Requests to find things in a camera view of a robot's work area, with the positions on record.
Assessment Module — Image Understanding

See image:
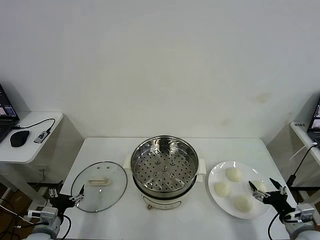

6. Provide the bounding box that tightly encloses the black usb cable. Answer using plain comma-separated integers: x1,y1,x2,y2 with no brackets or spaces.
11,117,56,132

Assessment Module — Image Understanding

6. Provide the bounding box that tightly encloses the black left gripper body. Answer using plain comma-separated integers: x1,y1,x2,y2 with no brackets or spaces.
48,192,78,216

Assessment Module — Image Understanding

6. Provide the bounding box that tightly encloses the white side table with mouse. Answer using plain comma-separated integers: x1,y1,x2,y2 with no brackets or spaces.
0,111,85,208

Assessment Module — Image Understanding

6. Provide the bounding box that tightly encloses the white laptop cable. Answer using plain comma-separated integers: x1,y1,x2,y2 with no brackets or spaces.
289,142,319,162

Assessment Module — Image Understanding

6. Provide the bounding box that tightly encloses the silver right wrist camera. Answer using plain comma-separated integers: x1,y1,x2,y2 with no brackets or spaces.
284,202,315,224

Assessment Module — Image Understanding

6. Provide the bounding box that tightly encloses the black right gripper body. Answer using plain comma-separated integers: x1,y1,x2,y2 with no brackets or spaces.
263,190,297,216

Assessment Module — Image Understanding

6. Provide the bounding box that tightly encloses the grey usb hub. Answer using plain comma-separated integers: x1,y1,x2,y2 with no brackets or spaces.
33,129,50,144

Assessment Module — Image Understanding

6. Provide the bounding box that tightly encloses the black laptop beside mouse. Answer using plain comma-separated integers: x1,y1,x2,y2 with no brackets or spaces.
0,83,20,145

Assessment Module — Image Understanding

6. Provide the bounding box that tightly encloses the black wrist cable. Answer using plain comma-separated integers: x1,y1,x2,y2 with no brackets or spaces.
61,214,73,240
267,211,285,240

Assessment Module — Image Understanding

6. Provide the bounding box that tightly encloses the glass lid with cream handle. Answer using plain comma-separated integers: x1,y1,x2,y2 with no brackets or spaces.
70,161,128,213

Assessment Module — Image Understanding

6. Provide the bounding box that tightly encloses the white electric cooker base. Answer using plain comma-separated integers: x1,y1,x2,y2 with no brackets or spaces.
124,167,205,211

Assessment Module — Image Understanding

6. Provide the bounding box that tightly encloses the black computer mouse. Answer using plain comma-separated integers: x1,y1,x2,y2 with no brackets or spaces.
9,129,30,148

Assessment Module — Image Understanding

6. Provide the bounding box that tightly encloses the stainless steel steamer basket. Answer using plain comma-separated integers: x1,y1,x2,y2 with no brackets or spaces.
123,135,207,196

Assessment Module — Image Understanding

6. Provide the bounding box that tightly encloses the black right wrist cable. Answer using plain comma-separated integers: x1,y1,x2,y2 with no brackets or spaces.
267,211,285,240

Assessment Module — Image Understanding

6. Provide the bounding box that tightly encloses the white round plate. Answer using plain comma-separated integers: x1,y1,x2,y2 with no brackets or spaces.
207,161,273,220

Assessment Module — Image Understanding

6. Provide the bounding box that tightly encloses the white floor cable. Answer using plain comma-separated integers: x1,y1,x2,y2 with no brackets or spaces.
0,204,33,223

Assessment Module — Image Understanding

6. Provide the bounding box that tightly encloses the white steamed baozi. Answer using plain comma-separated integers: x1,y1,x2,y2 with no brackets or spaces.
214,181,232,198
250,180,267,193
225,167,243,183
233,194,254,213

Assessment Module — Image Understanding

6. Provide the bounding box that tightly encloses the black laptop beside label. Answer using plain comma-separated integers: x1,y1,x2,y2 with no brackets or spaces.
307,96,320,148

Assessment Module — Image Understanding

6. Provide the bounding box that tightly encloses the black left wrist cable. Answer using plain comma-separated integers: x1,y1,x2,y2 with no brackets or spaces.
61,214,73,240

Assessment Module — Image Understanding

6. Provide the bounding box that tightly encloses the black cable with adapter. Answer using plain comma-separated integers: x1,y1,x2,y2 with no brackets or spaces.
287,143,320,187

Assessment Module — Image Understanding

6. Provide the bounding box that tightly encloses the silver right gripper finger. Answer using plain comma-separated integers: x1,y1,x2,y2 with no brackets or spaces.
247,180,270,202
269,177,288,196

